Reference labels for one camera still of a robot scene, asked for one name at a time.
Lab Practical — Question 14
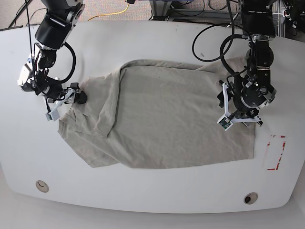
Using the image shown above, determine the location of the right round table grommet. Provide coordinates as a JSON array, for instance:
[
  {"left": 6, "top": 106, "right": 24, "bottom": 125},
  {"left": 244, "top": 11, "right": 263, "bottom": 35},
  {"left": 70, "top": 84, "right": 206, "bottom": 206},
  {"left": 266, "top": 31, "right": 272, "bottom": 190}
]
[{"left": 244, "top": 192, "right": 258, "bottom": 205}]

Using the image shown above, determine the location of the red tape rectangle marking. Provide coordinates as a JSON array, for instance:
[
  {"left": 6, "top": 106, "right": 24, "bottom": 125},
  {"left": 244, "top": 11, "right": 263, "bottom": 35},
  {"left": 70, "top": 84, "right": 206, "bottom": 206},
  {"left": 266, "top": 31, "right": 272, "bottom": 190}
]
[{"left": 265, "top": 135, "right": 287, "bottom": 171}]

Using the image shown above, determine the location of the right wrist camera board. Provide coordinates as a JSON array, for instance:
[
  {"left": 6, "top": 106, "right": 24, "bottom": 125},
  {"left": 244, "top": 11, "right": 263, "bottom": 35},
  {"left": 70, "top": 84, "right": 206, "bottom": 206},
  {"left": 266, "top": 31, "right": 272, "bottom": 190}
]
[{"left": 45, "top": 110, "right": 60, "bottom": 121}]

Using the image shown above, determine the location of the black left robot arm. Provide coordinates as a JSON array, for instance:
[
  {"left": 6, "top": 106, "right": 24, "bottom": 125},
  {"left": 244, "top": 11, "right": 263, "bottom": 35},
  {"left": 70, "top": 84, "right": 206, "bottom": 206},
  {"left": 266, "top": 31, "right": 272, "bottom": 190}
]
[{"left": 217, "top": 0, "right": 276, "bottom": 130}]

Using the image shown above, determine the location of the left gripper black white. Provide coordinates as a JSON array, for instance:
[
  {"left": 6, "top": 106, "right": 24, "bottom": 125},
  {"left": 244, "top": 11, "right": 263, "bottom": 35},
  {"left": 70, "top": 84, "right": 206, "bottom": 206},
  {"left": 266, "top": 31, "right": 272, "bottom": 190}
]
[{"left": 217, "top": 80, "right": 263, "bottom": 126}]

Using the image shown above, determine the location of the yellow cable on floor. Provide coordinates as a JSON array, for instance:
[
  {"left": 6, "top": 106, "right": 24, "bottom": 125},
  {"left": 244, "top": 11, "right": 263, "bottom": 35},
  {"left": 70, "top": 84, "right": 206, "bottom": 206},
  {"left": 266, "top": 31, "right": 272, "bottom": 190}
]
[{"left": 87, "top": 2, "right": 130, "bottom": 21}]

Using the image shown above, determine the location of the left round table grommet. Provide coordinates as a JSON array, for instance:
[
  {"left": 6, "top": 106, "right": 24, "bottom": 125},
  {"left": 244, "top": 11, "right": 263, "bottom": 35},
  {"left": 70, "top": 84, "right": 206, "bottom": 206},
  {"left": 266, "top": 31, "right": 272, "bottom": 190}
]
[{"left": 35, "top": 180, "right": 49, "bottom": 193}]

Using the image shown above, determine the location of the round table grommet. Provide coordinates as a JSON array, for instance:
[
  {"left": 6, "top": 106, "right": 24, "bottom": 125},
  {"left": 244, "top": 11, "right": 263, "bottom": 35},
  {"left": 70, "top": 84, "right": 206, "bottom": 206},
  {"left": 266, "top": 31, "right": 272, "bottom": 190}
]
[
  {"left": 244, "top": 192, "right": 258, "bottom": 205},
  {"left": 35, "top": 180, "right": 49, "bottom": 193}
]

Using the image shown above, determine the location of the beige grey t-shirt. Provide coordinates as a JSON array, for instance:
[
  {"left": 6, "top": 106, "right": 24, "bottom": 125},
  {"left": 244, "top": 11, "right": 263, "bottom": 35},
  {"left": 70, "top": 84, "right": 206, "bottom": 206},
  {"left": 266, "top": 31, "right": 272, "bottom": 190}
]
[{"left": 58, "top": 60, "right": 255, "bottom": 169}]

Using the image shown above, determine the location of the aluminium frame rail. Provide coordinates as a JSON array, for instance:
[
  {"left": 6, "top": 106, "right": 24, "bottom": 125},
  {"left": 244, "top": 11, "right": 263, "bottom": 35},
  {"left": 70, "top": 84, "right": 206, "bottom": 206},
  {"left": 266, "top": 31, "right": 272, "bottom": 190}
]
[{"left": 149, "top": 0, "right": 286, "bottom": 38}]

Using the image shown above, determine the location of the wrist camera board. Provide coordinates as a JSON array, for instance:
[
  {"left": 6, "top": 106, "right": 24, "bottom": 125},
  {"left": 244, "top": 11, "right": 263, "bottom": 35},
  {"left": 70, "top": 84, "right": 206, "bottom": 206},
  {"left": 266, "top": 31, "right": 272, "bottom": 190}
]
[
  {"left": 217, "top": 116, "right": 233, "bottom": 131},
  {"left": 45, "top": 110, "right": 60, "bottom": 121}
]

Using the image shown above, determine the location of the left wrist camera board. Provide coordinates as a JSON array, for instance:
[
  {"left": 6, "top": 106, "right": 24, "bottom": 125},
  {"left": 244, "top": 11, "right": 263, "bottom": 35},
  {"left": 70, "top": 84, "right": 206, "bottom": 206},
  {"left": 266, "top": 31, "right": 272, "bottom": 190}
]
[{"left": 217, "top": 116, "right": 233, "bottom": 131}]

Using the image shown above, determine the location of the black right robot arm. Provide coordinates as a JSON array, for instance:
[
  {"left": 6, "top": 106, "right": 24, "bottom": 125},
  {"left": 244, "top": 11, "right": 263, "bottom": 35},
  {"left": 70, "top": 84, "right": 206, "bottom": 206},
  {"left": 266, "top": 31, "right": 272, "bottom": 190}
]
[{"left": 17, "top": 0, "right": 87, "bottom": 121}]

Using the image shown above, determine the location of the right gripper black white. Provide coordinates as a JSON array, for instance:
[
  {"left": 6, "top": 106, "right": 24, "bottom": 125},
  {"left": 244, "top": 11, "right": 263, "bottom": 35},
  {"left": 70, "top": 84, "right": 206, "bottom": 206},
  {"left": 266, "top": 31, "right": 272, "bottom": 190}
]
[{"left": 44, "top": 83, "right": 87, "bottom": 113}]

